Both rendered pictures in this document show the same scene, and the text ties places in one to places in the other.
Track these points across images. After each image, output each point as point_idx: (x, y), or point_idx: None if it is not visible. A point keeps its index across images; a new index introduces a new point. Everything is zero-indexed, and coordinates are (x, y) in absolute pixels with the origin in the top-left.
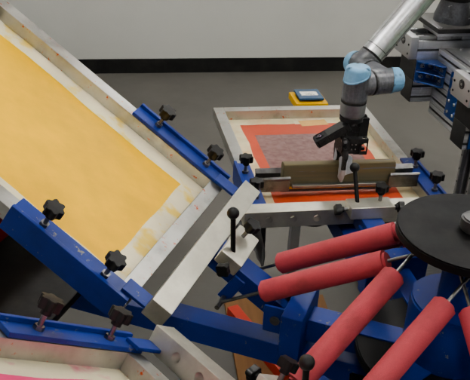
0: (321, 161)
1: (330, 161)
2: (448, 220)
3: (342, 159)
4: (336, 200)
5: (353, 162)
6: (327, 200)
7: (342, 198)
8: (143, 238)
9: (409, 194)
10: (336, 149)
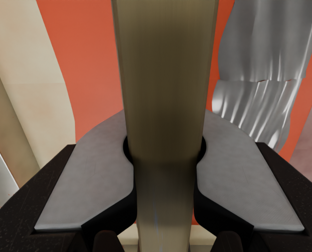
0: (166, 7)
1: (160, 105)
2: None
3: (3, 223)
4: (95, 65)
5: (144, 227)
6: (84, 28)
7: (108, 90)
8: None
9: (135, 234)
10: (236, 233)
